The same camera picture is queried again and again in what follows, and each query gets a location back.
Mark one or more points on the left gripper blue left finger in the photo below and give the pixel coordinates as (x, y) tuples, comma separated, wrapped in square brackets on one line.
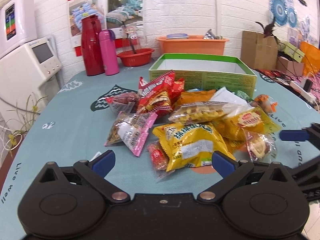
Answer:
[(102, 163)]

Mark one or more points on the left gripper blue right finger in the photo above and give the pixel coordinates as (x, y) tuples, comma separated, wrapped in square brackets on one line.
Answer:
[(223, 164)]

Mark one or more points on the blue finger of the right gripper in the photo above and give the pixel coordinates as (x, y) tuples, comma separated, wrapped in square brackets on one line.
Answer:
[(294, 135)]

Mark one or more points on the clear pastry packet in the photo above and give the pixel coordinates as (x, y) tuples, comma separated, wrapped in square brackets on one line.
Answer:
[(260, 147)]

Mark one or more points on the yellow biscuit bag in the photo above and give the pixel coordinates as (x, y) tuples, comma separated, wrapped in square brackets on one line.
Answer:
[(254, 120)]

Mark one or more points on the large yellow snack bag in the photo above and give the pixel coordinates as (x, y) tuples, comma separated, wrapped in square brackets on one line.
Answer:
[(190, 145)]

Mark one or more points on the pink nut snack bag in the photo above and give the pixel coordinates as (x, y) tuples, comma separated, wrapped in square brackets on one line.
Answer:
[(132, 129)]

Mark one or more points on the small red sausage packet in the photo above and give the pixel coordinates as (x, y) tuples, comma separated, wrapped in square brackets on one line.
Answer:
[(158, 158)]

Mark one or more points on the clear yellow puffs bag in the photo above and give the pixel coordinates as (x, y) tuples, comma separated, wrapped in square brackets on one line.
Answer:
[(199, 112)]

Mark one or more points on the white plain snack bag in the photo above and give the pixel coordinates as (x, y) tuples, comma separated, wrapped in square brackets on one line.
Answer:
[(223, 95)]

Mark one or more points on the red dates clear bag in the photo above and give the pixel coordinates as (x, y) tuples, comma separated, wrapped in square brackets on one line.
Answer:
[(125, 102)]

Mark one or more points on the orange chip bag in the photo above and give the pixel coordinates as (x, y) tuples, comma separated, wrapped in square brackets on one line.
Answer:
[(198, 96)]

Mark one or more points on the red striped chip bag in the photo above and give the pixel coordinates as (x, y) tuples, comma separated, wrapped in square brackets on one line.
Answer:
[(155, 97)]

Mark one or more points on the orange cookie bag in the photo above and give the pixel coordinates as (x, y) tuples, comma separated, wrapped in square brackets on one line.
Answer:
[(267, 103)]

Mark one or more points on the red snack bag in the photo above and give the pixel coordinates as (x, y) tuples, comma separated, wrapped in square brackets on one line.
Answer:
[(176, 90)]

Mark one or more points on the teal patterned tablecloth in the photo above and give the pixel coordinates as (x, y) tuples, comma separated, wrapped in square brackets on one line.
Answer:
[(68, 130)]

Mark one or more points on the white power strip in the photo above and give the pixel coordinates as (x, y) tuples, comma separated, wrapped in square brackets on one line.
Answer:
[(306, 95)]

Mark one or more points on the green small box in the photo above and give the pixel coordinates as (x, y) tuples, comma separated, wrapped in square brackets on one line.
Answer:
[(292, 51)]

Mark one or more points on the brown cardboard box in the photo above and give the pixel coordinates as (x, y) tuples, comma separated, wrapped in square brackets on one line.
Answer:
[(258, 52)]

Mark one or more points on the green cardboard box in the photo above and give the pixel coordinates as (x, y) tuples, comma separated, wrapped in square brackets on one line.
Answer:
[(206, 72)]

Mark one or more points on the dried black flower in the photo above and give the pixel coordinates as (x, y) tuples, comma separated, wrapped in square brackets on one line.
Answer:
[(269, 29)]

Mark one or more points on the red plastic basin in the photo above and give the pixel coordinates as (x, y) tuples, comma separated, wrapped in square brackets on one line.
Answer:
[(140, 58)]

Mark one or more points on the white screen appliance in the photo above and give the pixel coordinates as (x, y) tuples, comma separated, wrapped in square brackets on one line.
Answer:
[(28, 82)]

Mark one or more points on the orange plastic tub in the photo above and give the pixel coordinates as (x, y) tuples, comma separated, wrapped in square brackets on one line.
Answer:
[(195, 44)]

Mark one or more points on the blue paper fan decorations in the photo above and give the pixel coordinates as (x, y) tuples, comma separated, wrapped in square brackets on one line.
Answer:
[(284, 13)]

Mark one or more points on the pink thermos bottle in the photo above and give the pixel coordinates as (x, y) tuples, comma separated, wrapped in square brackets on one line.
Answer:
[(108, 52)]

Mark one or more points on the steel bowl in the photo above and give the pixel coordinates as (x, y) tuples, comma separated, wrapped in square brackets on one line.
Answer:
[(209, 35)]

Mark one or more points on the clear glass pitcher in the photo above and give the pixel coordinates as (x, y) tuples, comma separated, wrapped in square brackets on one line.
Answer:
[(133, 37)]

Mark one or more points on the red thermos jug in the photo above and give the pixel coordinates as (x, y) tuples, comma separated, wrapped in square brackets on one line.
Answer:
[(90, 46)]

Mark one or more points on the blue lidded container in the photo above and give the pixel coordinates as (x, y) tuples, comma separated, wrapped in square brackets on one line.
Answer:
[(177, 36)]

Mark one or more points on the white water purifier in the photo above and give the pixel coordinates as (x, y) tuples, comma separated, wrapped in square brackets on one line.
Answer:
[(17, 24)]

